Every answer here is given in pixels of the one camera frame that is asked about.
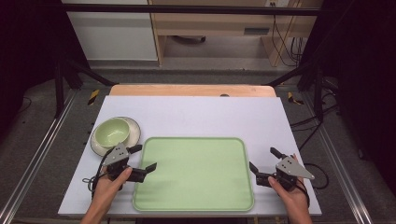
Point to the black frame stand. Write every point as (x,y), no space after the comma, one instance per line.
(317,90)
(59,87)

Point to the white wall socket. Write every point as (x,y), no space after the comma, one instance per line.
(277,2)

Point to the white cabinet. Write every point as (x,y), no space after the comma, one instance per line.
(115,34)

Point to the grey desk label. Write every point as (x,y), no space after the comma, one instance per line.
(256,31)

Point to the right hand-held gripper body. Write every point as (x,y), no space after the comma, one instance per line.
(291,168)

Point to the cream plate with dark rim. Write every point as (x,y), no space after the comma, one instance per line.
(135,130)

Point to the wooden table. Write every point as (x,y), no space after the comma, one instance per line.
(186,90)

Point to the person's right hand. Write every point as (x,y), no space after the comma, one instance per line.
(291,196)

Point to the aluminium floor rail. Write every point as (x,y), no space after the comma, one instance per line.
(40,146)
(339,161)

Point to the wooden desk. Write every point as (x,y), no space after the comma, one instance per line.
(211,23)

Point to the green bowl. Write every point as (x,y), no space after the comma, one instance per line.
(112,132)

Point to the black horizontal frame bar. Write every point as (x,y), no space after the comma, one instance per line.
(186,9)

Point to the dark curtain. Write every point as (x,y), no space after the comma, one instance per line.
(361,77)
(28,46)

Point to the white table board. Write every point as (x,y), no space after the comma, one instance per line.
(199,115)

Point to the green tray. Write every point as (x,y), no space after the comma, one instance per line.
(193,174)

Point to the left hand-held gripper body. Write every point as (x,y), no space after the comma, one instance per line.
(115,154)

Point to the person's left hand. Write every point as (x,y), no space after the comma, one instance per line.
(109,186)

